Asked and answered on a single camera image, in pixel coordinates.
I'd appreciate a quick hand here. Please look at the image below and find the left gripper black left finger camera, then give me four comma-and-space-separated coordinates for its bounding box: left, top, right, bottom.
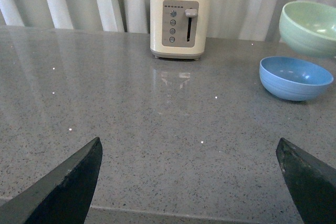
1, 137, 102, 223

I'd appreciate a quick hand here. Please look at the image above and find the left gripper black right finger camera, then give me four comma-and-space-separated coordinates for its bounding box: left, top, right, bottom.
276, 138, 335, 223

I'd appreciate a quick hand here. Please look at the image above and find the green bowl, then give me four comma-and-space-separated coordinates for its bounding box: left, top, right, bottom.
279, 1, 335, 58

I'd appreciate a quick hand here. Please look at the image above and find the cream two-slot toaster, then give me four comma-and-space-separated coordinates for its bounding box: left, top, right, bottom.
150, 0, 211, 60

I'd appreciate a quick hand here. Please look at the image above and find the blue bowl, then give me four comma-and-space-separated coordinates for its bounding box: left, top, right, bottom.
259, 56, 334, 101

